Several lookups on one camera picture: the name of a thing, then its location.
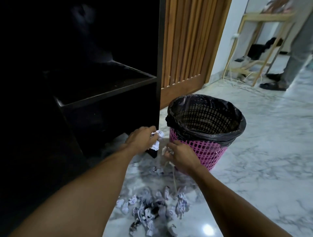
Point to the light wooden table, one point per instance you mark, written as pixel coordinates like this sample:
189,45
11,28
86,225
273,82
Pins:
266,17

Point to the brown wooden slatted door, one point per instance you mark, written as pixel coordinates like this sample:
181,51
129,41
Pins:
190,48

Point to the person's left hand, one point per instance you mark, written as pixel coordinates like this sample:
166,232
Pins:
140,140

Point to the clear plastic strip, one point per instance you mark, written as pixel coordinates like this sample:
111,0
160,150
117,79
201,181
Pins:
174,178

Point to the person's right hand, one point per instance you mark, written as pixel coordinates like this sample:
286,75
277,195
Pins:
184,158

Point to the black cloth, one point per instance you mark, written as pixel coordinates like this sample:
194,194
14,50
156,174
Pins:
259,50

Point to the dark wooden cabinet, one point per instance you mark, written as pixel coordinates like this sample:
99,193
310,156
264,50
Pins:
110,73

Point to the white paper ball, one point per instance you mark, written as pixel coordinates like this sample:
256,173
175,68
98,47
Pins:
159,134

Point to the person's right forearm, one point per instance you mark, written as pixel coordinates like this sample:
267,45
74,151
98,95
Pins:
232,207

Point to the pile of paper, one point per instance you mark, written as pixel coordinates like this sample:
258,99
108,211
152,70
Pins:
149,210

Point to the person's left forearm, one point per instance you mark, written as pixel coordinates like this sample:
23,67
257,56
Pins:
78,195

